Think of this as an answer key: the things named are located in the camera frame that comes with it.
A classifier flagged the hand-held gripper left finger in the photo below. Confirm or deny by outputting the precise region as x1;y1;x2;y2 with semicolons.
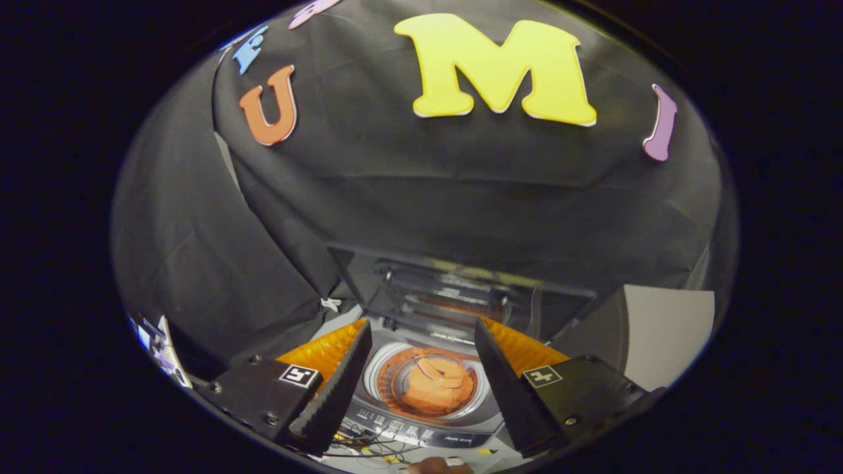
196;319;373;456

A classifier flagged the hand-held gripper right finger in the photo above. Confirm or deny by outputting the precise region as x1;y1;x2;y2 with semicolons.
474;317;665;460

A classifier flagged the orange polo shirt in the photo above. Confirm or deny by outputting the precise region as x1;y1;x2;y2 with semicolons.
400;355;477;417

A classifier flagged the grey cabinet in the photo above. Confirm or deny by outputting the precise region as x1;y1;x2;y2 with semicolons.
550;284;717;394

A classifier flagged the blue and white object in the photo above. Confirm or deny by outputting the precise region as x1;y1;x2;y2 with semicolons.
128;315;193;389

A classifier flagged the black backdrop cloth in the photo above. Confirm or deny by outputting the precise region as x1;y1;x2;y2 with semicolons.
112;0;738;382

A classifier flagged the tangle of black cables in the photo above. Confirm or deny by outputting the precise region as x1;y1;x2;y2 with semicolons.
326;421;429;461

